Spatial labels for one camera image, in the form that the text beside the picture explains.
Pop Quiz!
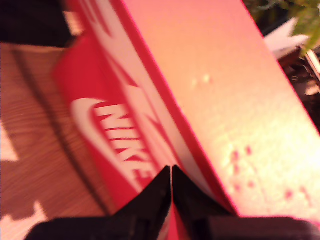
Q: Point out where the white tissue paper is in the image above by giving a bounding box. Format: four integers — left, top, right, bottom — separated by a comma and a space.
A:
264, 18, 311, 59

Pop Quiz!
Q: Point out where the red Nike shoebox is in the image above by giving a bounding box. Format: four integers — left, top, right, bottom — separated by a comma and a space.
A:
51, 0, 320, 240

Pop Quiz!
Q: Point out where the black cable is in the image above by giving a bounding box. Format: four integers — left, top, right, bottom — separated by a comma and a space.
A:
12, 47, 112, 217

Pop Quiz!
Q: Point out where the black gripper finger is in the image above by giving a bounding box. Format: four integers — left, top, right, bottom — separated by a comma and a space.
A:
172, 164, 232, 222
107, 165, 173, 221

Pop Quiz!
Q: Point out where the green leafy houseplant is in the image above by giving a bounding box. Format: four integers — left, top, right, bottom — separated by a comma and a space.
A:
243, 0, 320, 56

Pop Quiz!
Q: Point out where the black monitor stand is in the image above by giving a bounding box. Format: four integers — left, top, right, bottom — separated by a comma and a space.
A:
0, 0, 76, 48

